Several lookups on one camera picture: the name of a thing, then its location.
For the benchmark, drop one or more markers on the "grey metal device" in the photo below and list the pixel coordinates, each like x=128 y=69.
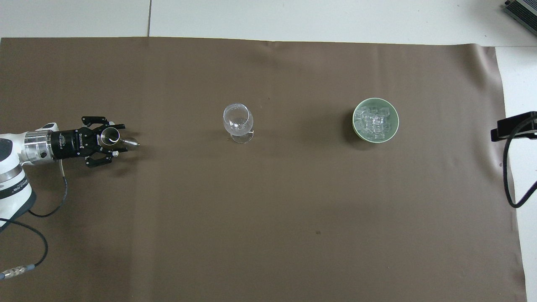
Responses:
x=524 y=9

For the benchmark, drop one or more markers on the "clear ice cube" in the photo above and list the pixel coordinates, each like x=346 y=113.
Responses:
x=382 y=112
x=378 y=122
x=367 y=126
x=379 y=134
x=362 y=114

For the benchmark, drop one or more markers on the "small silver pouring cup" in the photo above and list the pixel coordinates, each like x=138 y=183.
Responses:
x=111 y=136

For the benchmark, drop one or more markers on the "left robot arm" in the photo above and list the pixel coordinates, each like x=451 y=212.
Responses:
x=12 y=186

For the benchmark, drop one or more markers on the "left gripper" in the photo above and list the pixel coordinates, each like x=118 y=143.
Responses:
x=69 y=144

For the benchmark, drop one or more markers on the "black stand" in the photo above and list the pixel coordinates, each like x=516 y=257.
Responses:
x=514 y=126

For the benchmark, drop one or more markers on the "green ceramic bowl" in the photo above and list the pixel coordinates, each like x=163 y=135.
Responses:
x=358 y=131

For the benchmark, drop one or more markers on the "clear wine glass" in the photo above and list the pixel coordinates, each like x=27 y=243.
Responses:
x=238 y=118

